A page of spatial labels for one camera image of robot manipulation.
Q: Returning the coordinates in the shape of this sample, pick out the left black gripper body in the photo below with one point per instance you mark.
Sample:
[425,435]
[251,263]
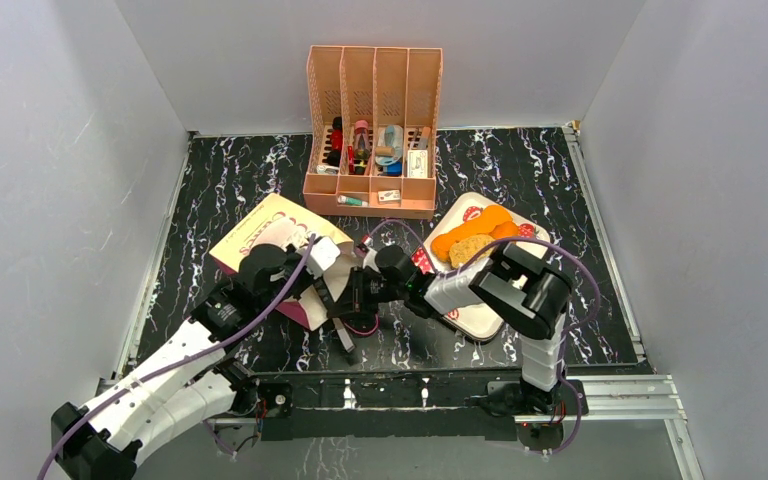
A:
[294,264]

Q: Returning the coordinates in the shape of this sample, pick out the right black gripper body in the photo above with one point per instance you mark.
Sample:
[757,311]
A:
[355,299]

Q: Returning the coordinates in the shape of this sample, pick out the pink and cream paper bag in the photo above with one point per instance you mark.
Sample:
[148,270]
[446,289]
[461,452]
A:
[278,221]

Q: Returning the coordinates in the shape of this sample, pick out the brown bread slice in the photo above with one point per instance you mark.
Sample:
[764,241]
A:
[464,250]

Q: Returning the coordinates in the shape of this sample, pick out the long twisted orange bread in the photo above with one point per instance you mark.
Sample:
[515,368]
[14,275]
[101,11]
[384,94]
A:
[489,218]

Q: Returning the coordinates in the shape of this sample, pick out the orange baguette bread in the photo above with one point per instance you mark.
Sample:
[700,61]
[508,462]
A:
[505,230]

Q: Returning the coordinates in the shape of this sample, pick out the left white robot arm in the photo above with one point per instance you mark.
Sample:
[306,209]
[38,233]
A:
[189,379]

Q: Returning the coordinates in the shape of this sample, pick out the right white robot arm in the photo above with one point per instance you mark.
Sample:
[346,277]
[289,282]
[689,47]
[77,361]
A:
[508,282]

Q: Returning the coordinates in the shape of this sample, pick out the white strawberry tray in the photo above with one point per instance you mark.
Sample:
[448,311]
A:
[477,322]

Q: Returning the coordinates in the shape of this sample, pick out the small white card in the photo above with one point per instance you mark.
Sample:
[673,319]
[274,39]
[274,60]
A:
[387,196]

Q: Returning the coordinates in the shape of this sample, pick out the green tube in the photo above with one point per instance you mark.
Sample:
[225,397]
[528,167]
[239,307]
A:
[351,201]

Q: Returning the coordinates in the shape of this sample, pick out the white small box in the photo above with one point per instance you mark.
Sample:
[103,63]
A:
[417,164]

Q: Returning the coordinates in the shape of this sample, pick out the red black bottle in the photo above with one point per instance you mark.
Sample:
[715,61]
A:
[335,143]

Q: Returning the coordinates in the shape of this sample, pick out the pink capped bottle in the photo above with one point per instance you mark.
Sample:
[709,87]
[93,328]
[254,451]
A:
[360,150]

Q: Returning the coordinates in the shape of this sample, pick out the pink desk organizer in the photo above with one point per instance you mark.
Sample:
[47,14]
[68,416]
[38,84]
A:
[384,86]

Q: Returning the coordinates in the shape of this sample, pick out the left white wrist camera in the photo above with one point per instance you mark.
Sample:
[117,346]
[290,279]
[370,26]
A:
[321,254]

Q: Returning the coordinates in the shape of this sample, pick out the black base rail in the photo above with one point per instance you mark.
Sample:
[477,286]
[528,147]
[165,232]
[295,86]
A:
[381,404]

